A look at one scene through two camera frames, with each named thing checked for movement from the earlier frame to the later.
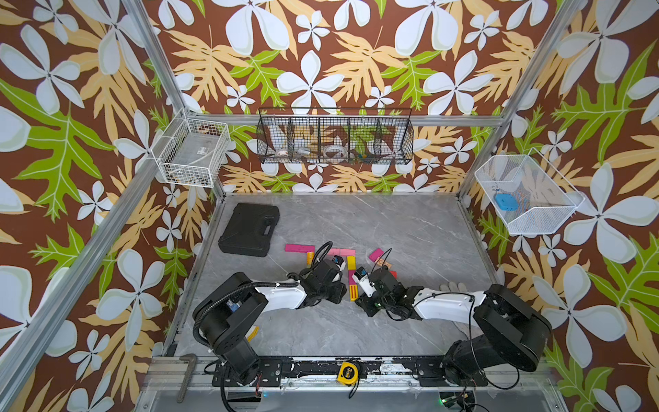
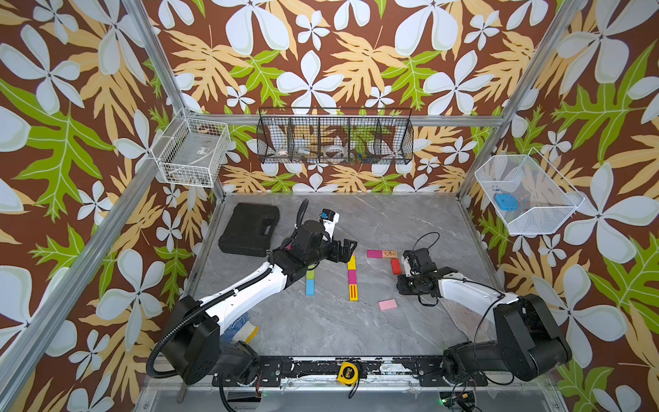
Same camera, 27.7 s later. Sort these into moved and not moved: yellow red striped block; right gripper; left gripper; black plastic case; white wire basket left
Moved: left gripper; right gripper
Not moved: yellow red striped block; black plastic case; white wire basket left
